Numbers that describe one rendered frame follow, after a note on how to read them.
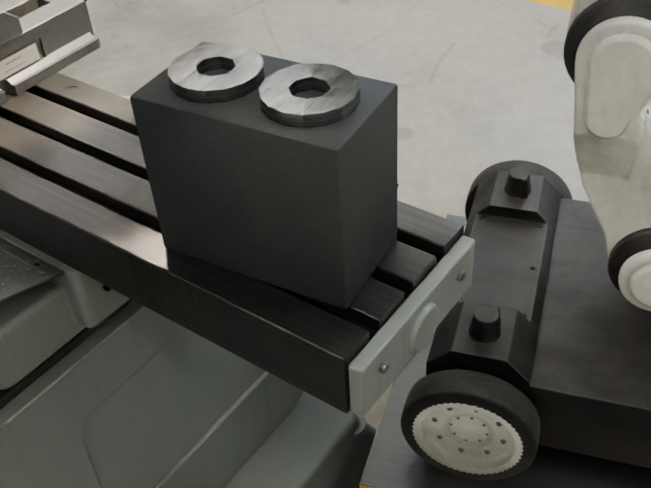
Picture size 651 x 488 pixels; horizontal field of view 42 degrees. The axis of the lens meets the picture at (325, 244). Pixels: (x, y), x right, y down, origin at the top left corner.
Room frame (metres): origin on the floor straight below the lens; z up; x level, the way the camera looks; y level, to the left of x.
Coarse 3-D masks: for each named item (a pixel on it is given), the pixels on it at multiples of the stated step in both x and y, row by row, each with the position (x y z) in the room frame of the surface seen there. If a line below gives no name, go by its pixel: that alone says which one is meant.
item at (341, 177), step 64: (192, 64) 0.71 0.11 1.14; (256, 64) 0.70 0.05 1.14; (320, 64) 0.69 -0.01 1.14; (192, 128) 0.65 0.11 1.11; (256, 128) 0.62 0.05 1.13; (320, 128) 0.61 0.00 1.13; (384, 128) 0.65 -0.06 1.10; (192, 192) 0.66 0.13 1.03; (256, 192) 0.62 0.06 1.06; (320, 192) 0.58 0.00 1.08; (384, 192) 0.64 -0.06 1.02; (192, 256) 0.67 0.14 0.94; (256, 256) 0.62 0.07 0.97; (320, 256) 0.58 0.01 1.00; (384, 256) 0.64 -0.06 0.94
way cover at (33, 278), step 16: (0, 240) 0.81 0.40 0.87; (0, 256) 0.77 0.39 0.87; (16, 256) 0.77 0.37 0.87; (32, 256) 0.78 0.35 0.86; (0, 272) 0.74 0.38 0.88; (16, 272) 0.74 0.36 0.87; (32, 272) 0.74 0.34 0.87; (48, 272) 0.74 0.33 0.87; (64, 272) 0.74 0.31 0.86; (0, 288) 0.70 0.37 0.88; (16, 288) 0.70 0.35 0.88
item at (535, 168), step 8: (512, 160) 1.28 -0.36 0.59; (520, 160) 1.28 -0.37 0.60; (488, 168) 1.28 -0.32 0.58; (496, 168) 1.27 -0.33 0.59; (504, 168) 1.26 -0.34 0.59; (528, 168) 1.24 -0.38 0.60; (536, 168) 1.25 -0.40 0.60; (544, 168) 1.25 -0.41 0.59; (480, 176) 1.28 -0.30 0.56; (488, 176) 1.26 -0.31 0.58; (544, 176) 1.23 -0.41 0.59; (552, 176) 1.24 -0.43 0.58; (472, 184) 1.29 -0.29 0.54; (552, 184) 1.22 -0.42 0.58; (560, 184) 1.23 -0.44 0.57; (472, 192) 1.26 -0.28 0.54; (560, 192) 1.21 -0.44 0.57; (568, 192) 1.23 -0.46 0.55; (472, 200) 1.26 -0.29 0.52
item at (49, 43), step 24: (0, 0) 1.19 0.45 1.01; (24, 0) 1.19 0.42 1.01; (48, 0) 1.19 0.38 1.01; (72, 0) 1.18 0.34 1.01; (24, 24) 1.11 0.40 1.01; (48, 24) 1.12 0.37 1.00; (72, 24) 1.15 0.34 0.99; (0, 48) 1.05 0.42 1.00; (24, 48) 1.08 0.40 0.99; (48, 48) 1.11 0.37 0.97; (72, 48) 1.13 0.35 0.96; (96, 48) 1.16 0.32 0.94; (0, 72) 1.04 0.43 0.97; (24, 72) 1.06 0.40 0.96; (48, 72) 1.08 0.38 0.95; (0, 96) 1.01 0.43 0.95
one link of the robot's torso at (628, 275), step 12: (648, 252) 0.85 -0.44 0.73; (624, 264) 0.86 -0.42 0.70; (636, 264) 0.85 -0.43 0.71; (648, 264) 0.85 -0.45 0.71; (624, 276) 0.86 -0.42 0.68; (636, 276) 0.84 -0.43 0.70; (648, 276) 0.84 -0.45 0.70; (624, 288) 0.85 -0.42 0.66; (636, 288) 0.84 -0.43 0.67; (648, 288) 0.84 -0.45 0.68; (636, 300) 0.85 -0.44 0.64; (648, 300) 0.83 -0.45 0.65
